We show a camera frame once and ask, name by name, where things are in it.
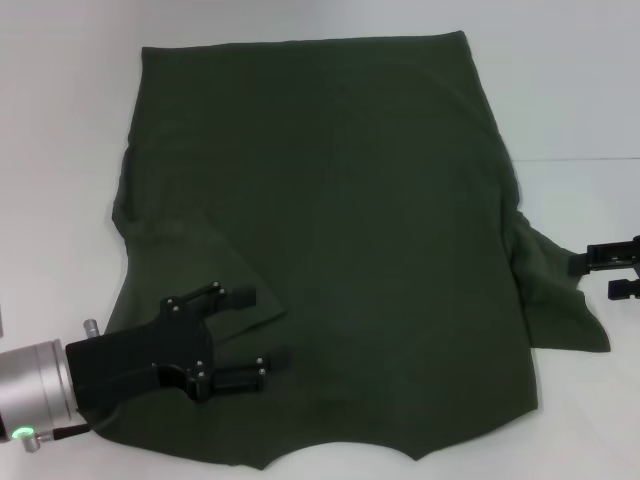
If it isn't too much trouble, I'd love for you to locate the dark green shirt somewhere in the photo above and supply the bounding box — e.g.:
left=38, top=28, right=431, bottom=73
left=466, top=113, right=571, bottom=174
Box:
left=110, top=30, right=611, bottom=472

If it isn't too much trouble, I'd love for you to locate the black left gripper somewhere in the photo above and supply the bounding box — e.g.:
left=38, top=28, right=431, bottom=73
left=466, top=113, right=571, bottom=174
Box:
left=64, top=281, right=293, bottom=403

